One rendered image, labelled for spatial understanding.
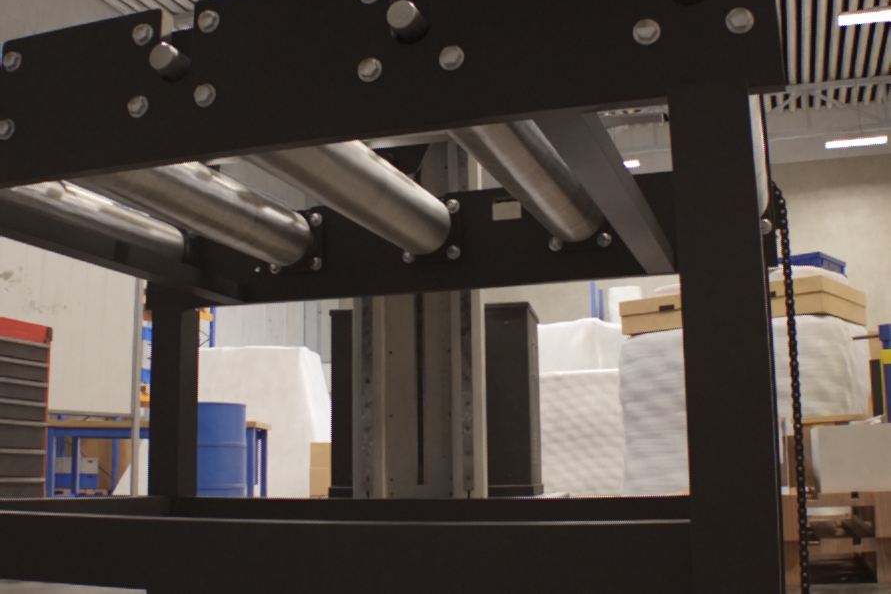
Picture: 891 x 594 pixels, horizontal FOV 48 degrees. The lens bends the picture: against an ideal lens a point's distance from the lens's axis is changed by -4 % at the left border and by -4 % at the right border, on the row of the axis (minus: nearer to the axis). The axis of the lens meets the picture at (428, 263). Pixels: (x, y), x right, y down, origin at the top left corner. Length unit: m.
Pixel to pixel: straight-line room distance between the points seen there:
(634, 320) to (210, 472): 3.25
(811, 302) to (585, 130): 4.06
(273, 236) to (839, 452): 2.13
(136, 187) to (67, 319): 5.11
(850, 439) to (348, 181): 2.29
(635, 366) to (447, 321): 2.82
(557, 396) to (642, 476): 4.82
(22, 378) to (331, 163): 2.70
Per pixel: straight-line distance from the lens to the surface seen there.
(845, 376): 5.23
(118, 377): 6.85
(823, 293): 5.14
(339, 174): 1.54
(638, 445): 5.45
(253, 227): 1.90
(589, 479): 10.08
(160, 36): 1.28
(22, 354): 4.06
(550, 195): 1.62
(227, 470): 7.37
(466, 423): 2.65
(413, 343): 2.73
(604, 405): 10.07
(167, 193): 1.67
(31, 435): 4.09
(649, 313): 5.48
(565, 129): 1.12
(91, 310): 6.80
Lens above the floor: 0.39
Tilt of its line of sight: 11 degrees up
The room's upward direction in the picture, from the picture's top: 1 degrees counter-clockwise
